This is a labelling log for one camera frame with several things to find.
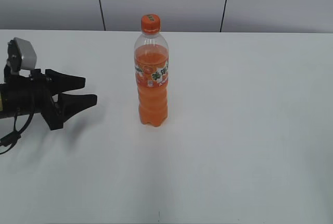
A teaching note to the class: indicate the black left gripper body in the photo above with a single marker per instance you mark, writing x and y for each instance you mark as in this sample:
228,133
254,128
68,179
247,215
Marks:
28,96

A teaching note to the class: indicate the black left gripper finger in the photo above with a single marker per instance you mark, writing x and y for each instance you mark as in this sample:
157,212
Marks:
60,82
69,105

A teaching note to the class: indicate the orange soda plastic bottle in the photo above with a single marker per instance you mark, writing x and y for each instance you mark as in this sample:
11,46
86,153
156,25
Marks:
151,62

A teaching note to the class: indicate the orange bottle cap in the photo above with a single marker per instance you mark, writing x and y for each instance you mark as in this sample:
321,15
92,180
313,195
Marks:
150,24

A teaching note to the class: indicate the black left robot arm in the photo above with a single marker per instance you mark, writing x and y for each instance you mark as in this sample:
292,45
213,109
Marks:
45,94

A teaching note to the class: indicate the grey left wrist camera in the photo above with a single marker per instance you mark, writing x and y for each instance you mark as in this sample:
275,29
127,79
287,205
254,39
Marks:
21,55

